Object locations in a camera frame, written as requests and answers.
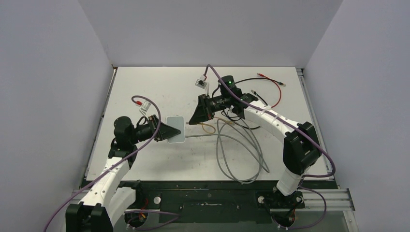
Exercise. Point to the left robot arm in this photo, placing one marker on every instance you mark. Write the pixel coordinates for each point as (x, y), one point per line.
(107, 198)

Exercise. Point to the aluminium right side rail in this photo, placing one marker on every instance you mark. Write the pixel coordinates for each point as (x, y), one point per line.
(302, 81)

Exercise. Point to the aluminium rail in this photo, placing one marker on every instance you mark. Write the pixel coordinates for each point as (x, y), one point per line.
(102, 114)
(302, 81)
(336, 200)

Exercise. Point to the grey network switch box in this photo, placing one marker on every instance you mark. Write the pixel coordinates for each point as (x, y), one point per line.
(178, 124)

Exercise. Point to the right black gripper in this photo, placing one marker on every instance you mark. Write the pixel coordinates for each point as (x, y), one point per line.
(203, 112)

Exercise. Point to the aluminium front rail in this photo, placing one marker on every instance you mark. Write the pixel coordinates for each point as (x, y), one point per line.
(336, 200)

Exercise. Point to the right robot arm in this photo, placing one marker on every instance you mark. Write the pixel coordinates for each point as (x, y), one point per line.
(299, 152)

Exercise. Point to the aluminium left side rail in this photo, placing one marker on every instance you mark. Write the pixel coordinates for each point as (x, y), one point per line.
(102, 114)

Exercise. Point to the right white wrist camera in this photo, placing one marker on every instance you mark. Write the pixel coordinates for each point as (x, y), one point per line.
(202, 83)

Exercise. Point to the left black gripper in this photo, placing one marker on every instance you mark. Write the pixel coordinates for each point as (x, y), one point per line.
(165, 132)

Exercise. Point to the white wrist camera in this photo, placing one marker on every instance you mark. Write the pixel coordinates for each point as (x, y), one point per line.
(143, 106)
(202, 83)

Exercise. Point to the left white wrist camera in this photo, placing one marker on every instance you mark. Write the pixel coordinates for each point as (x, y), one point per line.
(143, 106)

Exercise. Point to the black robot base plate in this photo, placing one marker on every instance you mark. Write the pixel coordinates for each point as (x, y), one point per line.
(263, 217)

